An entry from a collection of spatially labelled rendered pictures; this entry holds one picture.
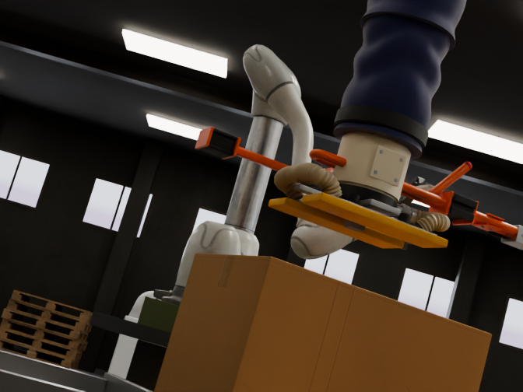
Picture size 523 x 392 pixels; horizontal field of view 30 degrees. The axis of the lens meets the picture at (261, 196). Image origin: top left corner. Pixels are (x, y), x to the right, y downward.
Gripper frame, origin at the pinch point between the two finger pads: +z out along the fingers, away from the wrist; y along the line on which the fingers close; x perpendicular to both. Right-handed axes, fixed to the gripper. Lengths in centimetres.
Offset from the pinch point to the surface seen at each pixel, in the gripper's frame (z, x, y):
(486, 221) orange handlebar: 17.7, -6.8, 0.9
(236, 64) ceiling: -801, -199, -275
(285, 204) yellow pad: 9.7, 43.2, 13.0
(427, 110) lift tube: 23.7, 20.8, -17.4
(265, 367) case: 35, 48, 51
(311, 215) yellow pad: 8.9, 35.5, 13.1
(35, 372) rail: -16, 82, 66
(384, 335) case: 34, 23, 37
